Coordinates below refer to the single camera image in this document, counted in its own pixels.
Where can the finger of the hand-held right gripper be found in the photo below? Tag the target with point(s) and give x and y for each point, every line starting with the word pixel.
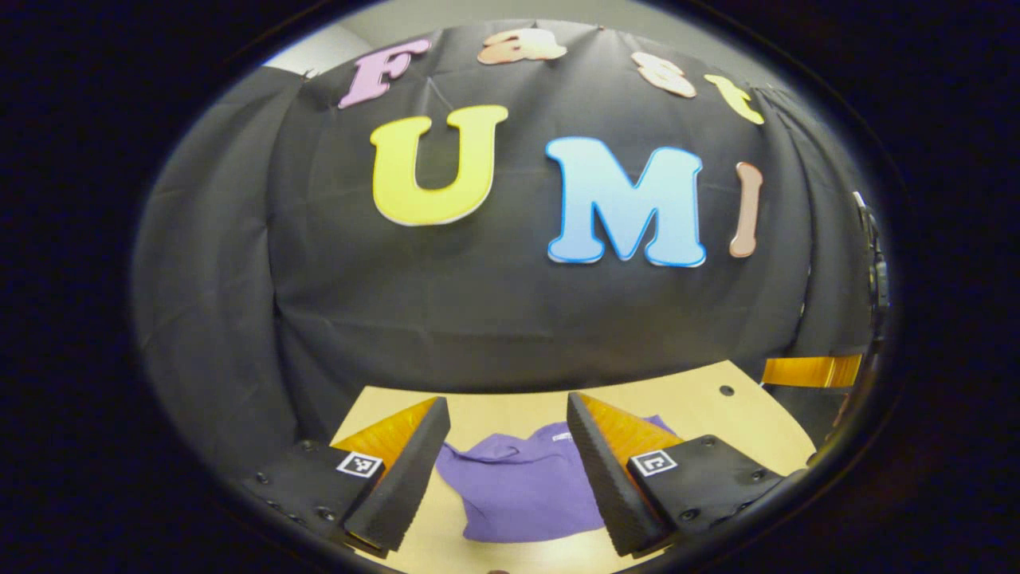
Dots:
pixel 809 371

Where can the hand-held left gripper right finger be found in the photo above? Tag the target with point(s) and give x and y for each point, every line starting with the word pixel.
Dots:
pixel 598 478

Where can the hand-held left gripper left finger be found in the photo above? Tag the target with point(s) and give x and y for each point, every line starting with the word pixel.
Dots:
pixel 410 478

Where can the purple ribbed button shirt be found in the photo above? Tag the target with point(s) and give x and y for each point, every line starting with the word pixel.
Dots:
pixel 518 486

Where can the black backdrop cloth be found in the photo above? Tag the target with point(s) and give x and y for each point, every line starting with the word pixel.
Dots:
pixel 478 319

